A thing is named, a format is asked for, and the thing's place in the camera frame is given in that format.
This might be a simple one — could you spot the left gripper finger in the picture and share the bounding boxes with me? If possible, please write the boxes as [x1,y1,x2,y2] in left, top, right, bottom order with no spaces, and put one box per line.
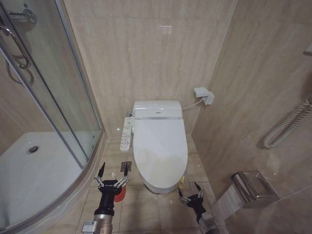
[114,162,130,189]
[94,162,106,189]

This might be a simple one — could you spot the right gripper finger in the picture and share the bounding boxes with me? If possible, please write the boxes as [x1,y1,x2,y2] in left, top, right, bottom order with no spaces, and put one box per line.
[177,186,191,203]
[194,182,205,199]

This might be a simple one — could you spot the red toilet brush holder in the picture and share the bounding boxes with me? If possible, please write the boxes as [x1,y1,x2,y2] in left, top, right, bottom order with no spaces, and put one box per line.
[114,186,126,203]

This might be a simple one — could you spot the white toilet bowl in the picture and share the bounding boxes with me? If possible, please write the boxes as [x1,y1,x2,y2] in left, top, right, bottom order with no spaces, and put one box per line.
[142,179,179,195]

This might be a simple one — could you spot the white toilet paper sheet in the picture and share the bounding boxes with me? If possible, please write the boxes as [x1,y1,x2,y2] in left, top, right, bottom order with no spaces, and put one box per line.
[216,187,245,221]

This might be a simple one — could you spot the white toilet control panel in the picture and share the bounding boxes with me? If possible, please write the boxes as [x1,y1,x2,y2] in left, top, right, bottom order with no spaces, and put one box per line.
[119,117,134,152]

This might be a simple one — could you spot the white toilet lid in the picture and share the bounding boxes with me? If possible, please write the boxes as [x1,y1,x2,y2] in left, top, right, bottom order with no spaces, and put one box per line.
[132,117,188,189]

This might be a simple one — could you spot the steel toilet paper holder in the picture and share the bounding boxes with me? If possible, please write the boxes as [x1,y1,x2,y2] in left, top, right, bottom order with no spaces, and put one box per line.
[231,171,280,210]

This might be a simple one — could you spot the white toilet tank unit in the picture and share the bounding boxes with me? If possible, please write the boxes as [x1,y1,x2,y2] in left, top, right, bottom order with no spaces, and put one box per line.
[133,99,184,120]

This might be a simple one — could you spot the square metal floor drain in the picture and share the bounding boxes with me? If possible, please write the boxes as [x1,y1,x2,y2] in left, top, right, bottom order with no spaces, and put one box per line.
[120,160,133,173]

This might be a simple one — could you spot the small yellow object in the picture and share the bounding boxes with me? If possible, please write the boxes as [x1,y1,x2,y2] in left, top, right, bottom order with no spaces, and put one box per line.
[178,175,188,190]

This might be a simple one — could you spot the white shower tray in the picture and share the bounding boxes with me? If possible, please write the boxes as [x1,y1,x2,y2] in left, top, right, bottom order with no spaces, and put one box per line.
[0,131,101,227]

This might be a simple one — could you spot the curved glass shower door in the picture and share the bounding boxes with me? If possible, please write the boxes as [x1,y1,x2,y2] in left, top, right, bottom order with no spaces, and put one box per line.
[0,0,105,234]

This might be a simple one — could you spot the chrome shower faucet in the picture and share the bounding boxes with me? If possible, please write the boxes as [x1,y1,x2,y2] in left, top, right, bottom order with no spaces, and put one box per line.
[7,7,38,24]

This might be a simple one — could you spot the white power cable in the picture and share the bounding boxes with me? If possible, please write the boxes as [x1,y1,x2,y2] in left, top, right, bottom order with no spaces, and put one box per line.
[182,97,204,110]

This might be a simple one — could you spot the white wall socket box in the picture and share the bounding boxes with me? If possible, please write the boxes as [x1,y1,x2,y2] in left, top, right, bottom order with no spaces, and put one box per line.
[194,86,215,106]

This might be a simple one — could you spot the beige coiled cord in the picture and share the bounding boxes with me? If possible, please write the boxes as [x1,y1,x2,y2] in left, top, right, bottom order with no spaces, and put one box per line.
[263,97,312,150]

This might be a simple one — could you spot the metal shower hose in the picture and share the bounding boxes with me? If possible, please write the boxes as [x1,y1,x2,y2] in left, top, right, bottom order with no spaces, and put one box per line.
[6,54,35,85]

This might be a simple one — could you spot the chrome shower door handle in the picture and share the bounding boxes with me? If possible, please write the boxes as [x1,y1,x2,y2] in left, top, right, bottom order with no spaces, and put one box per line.
[0,24,32,69]

